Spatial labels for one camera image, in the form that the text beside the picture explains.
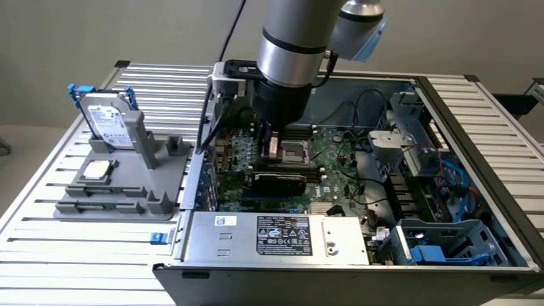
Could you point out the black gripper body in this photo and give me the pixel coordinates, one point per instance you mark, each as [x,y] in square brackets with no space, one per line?
[280,102]

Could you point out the black graphics card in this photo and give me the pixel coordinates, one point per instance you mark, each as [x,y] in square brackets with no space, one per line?
[277,185]

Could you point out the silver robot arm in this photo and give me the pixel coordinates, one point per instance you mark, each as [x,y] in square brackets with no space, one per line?
[293,38]

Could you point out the CPU socket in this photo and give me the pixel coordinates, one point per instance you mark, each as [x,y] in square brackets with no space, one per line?
[297,153]

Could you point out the round coin battery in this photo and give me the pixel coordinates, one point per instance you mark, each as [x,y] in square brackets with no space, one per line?
[337,138]

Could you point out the green motherboard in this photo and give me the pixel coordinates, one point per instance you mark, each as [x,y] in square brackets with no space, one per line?
[340,159]

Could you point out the silver chipset heat sink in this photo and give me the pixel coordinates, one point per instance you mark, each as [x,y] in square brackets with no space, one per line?
[323,208]

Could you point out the metal drive cage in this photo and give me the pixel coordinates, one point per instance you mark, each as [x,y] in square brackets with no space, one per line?
[408,127]

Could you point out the grey parts rack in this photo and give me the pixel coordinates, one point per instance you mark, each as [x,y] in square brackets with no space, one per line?
[140,178]

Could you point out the silver power supply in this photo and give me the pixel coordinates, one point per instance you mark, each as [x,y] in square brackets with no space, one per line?
[237,248]

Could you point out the silver hard disk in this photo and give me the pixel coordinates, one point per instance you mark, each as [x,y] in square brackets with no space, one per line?
[108,122]

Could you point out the blue case latch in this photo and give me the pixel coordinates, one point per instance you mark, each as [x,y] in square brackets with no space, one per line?
[156,238]

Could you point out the silver CPU chip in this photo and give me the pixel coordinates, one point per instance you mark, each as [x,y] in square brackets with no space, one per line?
[99,169]

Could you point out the black open PC case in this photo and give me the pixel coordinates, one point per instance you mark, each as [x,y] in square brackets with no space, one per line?
[340,287]

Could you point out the blue disk caddy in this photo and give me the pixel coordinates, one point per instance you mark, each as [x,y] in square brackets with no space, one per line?
[75,95]

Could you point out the blue-grey plastic disk bay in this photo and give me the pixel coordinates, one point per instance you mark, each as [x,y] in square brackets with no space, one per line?
[467,236]

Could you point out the black metal stand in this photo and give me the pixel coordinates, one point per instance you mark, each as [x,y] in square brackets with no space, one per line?
[516,102]

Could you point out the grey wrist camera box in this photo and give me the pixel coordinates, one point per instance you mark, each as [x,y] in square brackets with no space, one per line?
[225,81]

